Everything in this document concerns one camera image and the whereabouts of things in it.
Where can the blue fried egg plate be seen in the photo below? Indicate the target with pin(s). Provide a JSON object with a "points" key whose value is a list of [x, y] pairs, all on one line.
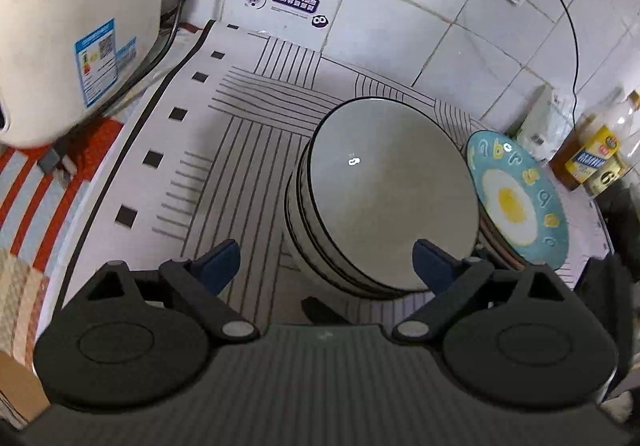
{"points": [[515, 196]]}

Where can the red striped cloth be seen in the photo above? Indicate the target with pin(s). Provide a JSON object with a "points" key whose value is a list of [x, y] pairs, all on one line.
{"points": [[30, 196]]}

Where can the dark appliance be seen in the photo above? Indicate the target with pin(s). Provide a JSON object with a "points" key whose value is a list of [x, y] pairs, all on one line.
{"points": [[612, 306]]}

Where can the white seasoning bag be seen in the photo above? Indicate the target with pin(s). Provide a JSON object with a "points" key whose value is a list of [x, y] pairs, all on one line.
{"points": [[542, 126]]}

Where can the yellow label clear bottle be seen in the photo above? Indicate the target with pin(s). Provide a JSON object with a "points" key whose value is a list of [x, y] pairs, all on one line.
{"points": [[592, 156]]}

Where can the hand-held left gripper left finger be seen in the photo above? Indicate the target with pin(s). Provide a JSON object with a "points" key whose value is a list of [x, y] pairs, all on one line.
{"points": [[220, 266]]}

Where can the brown cardboard box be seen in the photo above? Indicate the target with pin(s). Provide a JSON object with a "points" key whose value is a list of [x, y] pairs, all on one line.
{"points": [[20, 386]]}

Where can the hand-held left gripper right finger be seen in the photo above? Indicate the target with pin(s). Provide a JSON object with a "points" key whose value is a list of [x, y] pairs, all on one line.
{"points": [[430, 266]]}

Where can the purple and white wall sticker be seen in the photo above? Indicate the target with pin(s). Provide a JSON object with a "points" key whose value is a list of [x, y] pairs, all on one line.
{"points": [[292, 1]]}

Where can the woven beige mat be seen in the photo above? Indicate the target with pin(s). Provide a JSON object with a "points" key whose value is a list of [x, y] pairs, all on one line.
{"points": [[20, 296]]}

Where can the clear bottle with pale label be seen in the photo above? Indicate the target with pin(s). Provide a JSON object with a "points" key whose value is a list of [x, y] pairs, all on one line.
{"points": [[617, 166]]}

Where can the black line pattern white mat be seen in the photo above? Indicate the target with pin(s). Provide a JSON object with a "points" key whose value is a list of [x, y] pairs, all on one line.
{"points": [[240, 151]]}

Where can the grey appliance plug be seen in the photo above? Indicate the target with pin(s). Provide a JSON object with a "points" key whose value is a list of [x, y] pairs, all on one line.
{"points": [[57, 164]]}

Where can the white rice cooker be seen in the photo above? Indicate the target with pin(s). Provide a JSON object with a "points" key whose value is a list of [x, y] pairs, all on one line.
{"points": [[75, 26]]}

